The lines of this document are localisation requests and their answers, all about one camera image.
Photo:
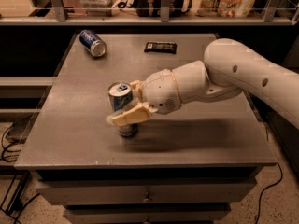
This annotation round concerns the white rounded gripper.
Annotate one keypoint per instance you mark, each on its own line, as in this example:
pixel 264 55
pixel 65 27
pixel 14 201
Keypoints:
pixel 159 90

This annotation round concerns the silver blue redbull can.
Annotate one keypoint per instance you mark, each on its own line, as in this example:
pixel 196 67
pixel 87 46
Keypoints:
pixel 120 94

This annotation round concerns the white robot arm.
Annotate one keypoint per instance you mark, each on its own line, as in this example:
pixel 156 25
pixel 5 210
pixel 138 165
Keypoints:
pixel 227 68

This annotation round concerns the blue pepsi can lying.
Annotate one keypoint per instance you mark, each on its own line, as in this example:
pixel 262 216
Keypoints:
pixel 93 43

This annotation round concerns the black snack bar wrapper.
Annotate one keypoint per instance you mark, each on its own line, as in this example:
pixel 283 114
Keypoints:
pixel 163 47

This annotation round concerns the grey drawer cabinet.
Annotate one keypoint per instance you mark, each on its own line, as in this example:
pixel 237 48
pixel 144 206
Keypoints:
pixel 193 163

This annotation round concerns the black backpack on shelf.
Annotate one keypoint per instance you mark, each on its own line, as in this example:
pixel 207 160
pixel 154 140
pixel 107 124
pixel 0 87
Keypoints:
pixel 152 8

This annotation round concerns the round metal drawer knob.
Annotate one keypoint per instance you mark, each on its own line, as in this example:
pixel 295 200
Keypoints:
pixel 147 198

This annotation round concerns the printed snack bag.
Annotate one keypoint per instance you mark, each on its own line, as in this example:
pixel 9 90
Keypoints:
pixel 225 8

